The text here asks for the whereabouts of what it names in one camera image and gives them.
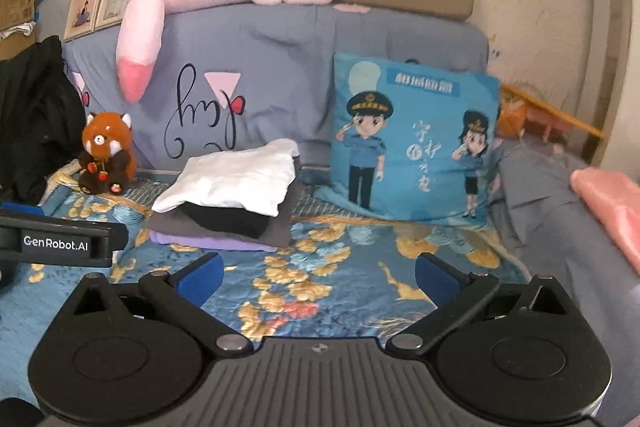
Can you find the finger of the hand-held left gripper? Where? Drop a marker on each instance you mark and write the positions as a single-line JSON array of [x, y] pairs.
[[20, 209]]

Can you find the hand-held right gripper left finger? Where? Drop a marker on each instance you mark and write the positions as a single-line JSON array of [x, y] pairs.
[[202, 277]]

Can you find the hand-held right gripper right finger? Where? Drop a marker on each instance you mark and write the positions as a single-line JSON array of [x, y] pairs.
[[437, 279]]

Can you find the white garment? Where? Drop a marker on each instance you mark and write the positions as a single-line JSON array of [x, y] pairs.
[[235, 182]]

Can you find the purple folded garment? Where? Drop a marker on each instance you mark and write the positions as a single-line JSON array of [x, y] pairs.
[[200, 241]]

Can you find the black folded garment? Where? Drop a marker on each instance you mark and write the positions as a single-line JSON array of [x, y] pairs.
[[230, 222]]

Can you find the black jacket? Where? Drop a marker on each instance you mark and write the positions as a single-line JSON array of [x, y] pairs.
[[35, 122]]

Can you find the blue floral quilt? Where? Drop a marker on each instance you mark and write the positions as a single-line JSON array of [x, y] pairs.
[[350, 257]]

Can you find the red panda plush toy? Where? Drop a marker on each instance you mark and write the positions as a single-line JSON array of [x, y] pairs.
[[106, 152]]

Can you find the grey folded garment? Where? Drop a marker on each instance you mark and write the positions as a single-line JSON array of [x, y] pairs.
[[285, 217]]

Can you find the grey-blue bed sheet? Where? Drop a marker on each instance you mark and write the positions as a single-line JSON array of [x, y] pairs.
[[550, 217]]

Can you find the blue cartoon print cushion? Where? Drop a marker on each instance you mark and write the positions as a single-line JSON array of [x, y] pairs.
[[415, 142]]

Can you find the orange bag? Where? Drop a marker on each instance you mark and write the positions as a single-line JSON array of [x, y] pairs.
[[511, 119]]

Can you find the pink cloth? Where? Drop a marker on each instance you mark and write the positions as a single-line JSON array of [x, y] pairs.
[[610, 207]]

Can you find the pink plastic hanger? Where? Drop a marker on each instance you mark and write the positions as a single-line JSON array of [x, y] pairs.
[[547, 122]]

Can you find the cardboard box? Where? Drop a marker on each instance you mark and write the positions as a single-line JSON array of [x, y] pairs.
[[17, 7]]

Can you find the yellow wooden rack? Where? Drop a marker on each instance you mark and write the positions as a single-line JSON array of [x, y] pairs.
[[560, 112]]

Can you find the grey pillow with script print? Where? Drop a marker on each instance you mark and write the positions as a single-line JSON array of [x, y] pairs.
[[270, 72]]

